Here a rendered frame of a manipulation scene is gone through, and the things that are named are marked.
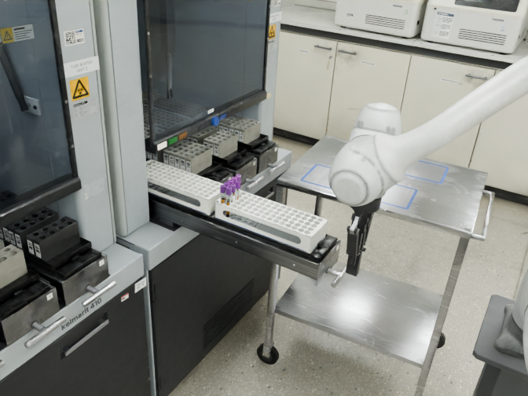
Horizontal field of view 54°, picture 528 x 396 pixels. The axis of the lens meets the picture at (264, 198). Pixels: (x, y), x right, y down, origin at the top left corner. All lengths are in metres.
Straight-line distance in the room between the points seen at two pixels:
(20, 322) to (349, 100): 2.92
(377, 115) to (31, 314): 0.85
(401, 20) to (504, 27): 0.59
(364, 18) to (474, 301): 1.91
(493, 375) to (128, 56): 1.18
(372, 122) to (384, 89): 2.52
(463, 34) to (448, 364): 1.99
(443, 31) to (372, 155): 2.53
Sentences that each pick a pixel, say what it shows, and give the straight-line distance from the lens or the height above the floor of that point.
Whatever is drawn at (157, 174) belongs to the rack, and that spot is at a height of 0.86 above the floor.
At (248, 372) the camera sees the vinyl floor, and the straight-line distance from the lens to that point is 2.11.
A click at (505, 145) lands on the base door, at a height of 0.37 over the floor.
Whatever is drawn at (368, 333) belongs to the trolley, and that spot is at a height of 0.28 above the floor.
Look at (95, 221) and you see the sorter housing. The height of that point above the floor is 0.84.
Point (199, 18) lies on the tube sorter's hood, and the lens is 1.52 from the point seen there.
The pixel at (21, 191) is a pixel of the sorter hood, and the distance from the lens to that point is 1.20.
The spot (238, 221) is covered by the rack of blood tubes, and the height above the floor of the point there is 0.81.
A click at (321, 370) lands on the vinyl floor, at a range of 2.15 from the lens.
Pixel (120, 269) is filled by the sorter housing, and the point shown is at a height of 0.73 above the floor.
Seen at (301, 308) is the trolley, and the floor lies 0.28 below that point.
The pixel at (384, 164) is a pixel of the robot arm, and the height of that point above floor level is 1.17.
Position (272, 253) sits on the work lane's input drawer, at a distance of 1.35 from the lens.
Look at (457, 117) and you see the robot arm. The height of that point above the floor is 1.26.
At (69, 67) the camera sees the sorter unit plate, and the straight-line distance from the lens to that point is 1.22.
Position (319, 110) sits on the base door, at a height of 0.31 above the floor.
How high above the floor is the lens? 1.57
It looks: 29 degrees down
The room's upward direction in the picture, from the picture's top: 4 degrees clockwise
